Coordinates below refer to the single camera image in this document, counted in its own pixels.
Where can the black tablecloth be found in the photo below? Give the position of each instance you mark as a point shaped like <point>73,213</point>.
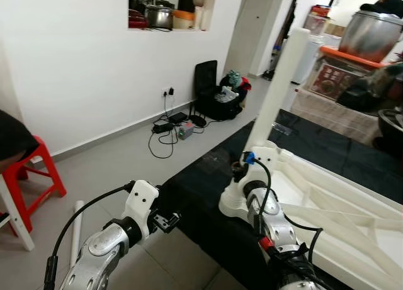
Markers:
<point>208,177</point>

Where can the clear tape patch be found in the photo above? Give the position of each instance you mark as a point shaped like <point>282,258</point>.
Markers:
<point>282,128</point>

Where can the black wifi router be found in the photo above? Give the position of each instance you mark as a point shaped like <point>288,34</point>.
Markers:
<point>198,121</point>

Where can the white plastic bag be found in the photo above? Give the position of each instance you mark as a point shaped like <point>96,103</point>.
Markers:
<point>227,94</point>

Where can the black power adapter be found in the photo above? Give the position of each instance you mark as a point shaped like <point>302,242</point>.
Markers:
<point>178,117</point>

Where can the red stuffed toy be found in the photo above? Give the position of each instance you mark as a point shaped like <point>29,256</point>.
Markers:
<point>245,82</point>

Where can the black power strip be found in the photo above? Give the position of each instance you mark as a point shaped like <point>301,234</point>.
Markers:
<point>162,126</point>

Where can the green stuffed toy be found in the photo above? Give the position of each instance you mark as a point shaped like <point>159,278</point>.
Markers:
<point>235,79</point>

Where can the black folding chair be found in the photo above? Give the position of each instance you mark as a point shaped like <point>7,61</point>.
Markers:
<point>204,82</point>

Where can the dark green slippers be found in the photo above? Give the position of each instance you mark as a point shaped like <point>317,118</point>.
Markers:
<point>269,75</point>

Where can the beige cloth covered bench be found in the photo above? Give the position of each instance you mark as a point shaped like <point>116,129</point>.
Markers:
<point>327,117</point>

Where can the white plastic table top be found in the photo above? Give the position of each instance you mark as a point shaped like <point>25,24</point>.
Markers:
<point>352,202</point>

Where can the red printed carton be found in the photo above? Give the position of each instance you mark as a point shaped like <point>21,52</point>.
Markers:
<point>327,80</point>

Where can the white fridge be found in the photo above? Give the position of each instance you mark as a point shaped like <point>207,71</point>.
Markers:
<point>313,57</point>

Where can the red plastic stool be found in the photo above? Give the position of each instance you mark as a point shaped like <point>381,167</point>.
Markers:
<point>38,170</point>

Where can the hanging clothes bundle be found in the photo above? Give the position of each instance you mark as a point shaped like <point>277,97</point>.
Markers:
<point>284,32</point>

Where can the black bag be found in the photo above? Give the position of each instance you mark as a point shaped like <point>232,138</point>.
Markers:
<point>365,92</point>

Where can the black wok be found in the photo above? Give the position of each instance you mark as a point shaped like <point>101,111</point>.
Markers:
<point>390,133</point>

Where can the orange lidded storage box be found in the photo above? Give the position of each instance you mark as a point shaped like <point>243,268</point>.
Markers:
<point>346,54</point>

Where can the orange lidded container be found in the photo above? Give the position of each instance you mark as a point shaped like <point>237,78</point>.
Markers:
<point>182,21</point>

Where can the clear plastic jar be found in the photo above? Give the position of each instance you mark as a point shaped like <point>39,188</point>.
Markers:
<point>317,21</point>

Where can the black cloth bundle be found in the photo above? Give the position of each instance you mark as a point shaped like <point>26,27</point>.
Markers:
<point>16,139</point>

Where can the steel cooking pot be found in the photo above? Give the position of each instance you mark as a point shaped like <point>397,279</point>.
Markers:
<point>158,17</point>

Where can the red pot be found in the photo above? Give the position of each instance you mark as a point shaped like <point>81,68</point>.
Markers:
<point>137,21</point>

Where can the black cap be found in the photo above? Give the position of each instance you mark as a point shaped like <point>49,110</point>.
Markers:
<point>384,5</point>

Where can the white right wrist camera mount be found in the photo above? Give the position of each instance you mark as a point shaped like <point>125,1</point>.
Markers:
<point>264,158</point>

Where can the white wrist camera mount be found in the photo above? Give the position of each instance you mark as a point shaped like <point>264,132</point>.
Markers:
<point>264,158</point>
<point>141,202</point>

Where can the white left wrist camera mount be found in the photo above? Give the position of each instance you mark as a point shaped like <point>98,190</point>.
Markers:
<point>141,202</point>

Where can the black wall charger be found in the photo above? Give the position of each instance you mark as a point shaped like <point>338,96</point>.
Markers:
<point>170,92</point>

